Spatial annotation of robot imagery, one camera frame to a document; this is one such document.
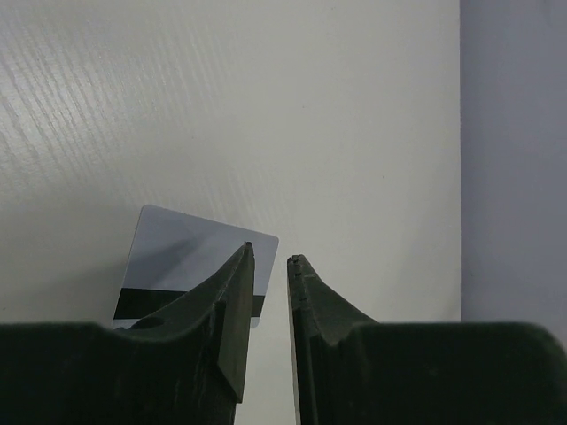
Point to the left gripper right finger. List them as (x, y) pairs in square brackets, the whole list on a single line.
[(351, 369)]

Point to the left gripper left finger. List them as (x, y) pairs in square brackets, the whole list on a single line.
[(183, 364)]

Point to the white magnetic stripe card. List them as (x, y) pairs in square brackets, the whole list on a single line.
[(173, 252)]

